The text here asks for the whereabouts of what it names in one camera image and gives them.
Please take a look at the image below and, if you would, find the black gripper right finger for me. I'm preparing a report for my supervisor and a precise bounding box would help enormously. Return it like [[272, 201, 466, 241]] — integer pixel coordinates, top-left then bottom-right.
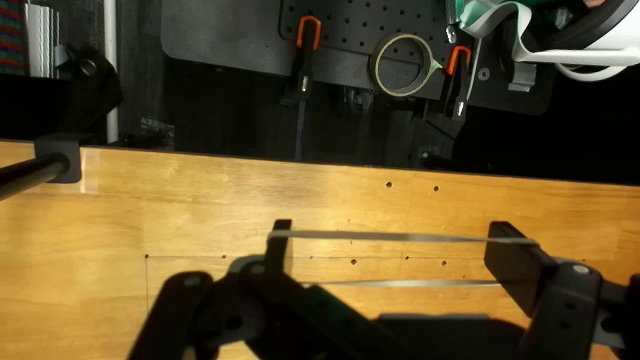
[[484, 223, 640, 360]]

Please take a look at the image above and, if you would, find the orange handled clamp left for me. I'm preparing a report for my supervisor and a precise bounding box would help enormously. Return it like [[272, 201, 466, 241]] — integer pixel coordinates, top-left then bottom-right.
[[288, 14, 322, 160]]

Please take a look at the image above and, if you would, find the orange handled clamp right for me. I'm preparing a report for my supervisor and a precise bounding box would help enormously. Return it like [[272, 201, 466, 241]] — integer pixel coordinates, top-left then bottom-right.
[[441, 47, 472, 118]]

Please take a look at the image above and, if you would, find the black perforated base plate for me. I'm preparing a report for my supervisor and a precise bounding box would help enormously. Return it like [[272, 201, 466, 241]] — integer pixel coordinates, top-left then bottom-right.
[[160, 0, 555, 114]]

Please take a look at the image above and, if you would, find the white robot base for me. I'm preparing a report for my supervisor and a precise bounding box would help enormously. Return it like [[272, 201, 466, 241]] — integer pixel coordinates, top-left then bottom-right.
[[456, 0, 640, 83]]

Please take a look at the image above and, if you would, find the clear rubber band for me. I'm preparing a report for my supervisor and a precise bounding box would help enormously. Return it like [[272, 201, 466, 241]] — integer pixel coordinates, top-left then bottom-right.
[[266, 230, 535, 289]]

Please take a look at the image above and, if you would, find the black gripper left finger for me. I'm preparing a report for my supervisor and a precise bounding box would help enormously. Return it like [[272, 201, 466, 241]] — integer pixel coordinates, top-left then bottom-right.
[[127, 220, 400, 360]]

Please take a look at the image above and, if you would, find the black camera mount rod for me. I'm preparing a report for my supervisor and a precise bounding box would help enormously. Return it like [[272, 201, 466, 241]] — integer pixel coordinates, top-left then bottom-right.
[[0, 135, 82, 201]]

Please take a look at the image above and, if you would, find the orange handled clamp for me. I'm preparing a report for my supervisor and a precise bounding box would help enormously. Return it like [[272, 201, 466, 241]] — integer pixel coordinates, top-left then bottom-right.
[[288, 14, 322, 160], [441, 47, 472, 118]]

